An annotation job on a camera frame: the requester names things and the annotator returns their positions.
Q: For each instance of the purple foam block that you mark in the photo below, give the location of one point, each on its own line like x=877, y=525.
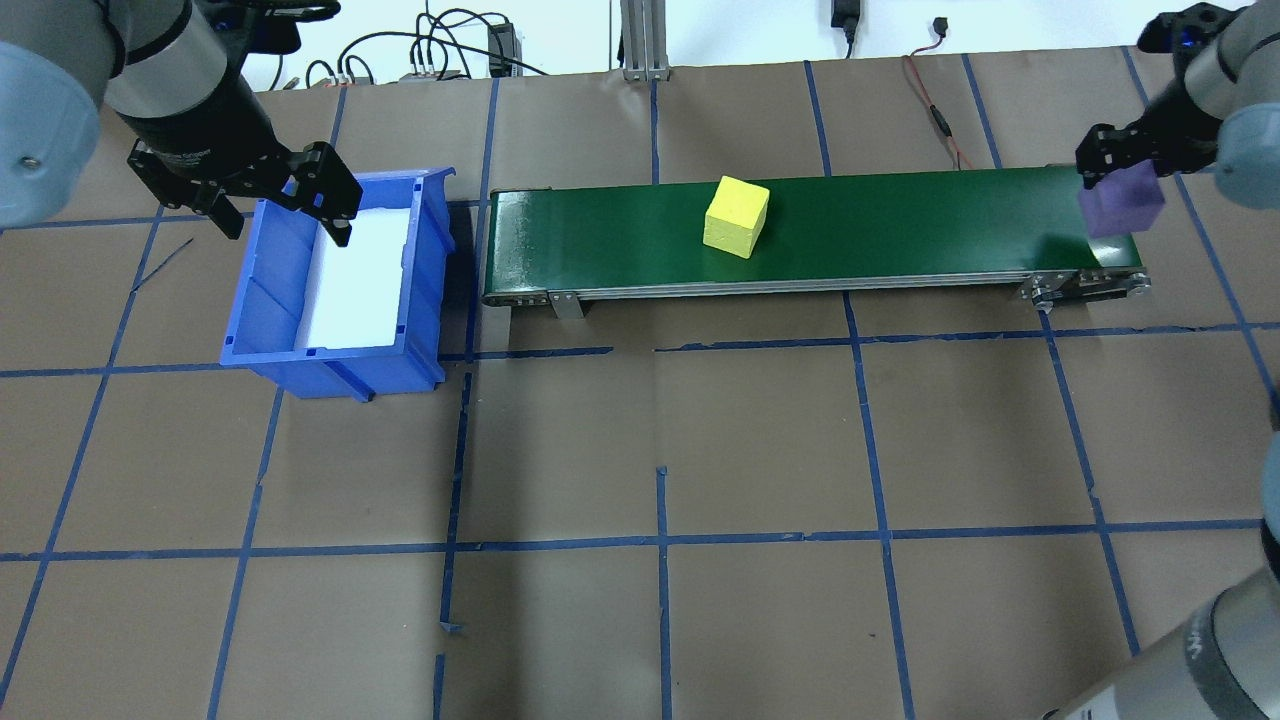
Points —
x=1125, y=208

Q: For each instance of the yellow foam block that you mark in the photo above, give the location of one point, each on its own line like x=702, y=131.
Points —
x=735, y=215

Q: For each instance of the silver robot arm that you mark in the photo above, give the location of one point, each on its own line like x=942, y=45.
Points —
x=1245, y=60
x=160, y=50

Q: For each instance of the blue plastic storage bin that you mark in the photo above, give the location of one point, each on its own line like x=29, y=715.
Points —
x=270, y=310

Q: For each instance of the small USB hub board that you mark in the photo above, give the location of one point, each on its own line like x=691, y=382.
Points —
x=425, y=72
x=345, y=76

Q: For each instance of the green conveyor belt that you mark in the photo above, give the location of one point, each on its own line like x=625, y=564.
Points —
x=900, y=230

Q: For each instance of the black adapter box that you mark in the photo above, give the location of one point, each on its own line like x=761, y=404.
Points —
x=500, y=45

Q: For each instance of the black power adapter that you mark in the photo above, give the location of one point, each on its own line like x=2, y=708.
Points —
x=847, y=12

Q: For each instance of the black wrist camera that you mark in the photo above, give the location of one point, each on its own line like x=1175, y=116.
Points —
x=265, y=25
x=1170, y=30

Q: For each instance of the aluminium profile post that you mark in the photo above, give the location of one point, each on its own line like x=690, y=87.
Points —
x=645, y=40

